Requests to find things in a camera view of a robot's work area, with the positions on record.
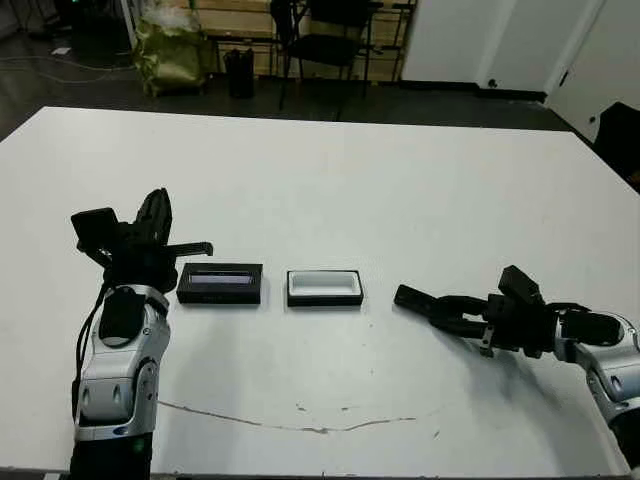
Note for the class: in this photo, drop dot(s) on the black box base white insert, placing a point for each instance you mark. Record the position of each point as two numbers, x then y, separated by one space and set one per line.
325 286

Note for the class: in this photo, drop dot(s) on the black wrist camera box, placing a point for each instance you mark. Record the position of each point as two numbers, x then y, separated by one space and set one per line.
522 286
95 227

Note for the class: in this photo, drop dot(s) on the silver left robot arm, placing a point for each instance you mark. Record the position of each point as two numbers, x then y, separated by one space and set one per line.
120 370

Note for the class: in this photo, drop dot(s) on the green sack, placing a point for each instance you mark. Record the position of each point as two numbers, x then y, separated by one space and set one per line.
167 65

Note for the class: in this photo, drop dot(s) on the slim black camera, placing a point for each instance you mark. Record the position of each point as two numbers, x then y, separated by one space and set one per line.
412 297

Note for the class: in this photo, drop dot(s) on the black chair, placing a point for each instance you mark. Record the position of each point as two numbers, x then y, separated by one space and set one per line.
325 47

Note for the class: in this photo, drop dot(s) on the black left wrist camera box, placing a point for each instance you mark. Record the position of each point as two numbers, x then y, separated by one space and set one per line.
95 227

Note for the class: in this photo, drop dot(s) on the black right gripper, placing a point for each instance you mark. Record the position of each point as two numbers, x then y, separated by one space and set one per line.
525 327

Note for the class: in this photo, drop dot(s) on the black waste bin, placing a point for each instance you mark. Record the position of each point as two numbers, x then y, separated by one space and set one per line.
240 75

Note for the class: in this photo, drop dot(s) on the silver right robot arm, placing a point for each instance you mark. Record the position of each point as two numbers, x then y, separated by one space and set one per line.
605 345

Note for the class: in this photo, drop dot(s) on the black box lid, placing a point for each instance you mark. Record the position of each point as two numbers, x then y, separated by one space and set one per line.
220 287

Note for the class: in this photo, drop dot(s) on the black seat back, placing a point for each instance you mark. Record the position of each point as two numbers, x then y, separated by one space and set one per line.
620 140

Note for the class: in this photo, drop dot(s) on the clear plastic bag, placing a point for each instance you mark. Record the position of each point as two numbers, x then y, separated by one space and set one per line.
162 17

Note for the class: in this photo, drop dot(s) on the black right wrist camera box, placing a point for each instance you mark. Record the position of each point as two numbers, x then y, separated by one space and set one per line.
522 286

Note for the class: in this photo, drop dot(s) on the white paper sheet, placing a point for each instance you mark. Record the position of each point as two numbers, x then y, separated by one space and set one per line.
60 51

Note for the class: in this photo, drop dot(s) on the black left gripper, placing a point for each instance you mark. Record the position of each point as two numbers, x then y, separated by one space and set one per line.
142 267

